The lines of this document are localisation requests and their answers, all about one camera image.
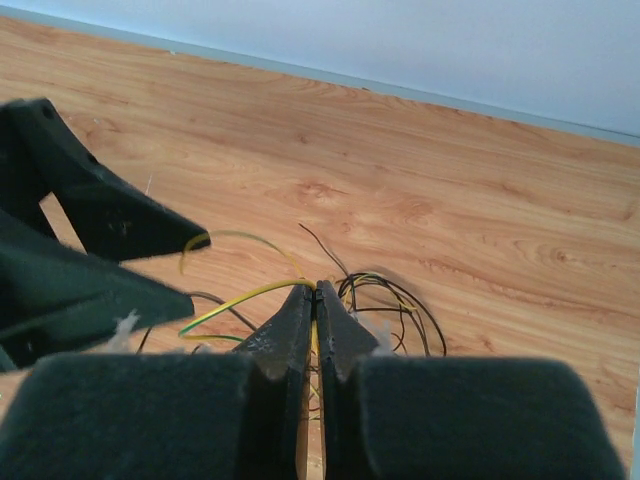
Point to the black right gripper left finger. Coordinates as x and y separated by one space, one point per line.
235 415

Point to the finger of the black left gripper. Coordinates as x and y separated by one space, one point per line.
56 299
41 156

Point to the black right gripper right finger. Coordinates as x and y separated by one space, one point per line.
387 416

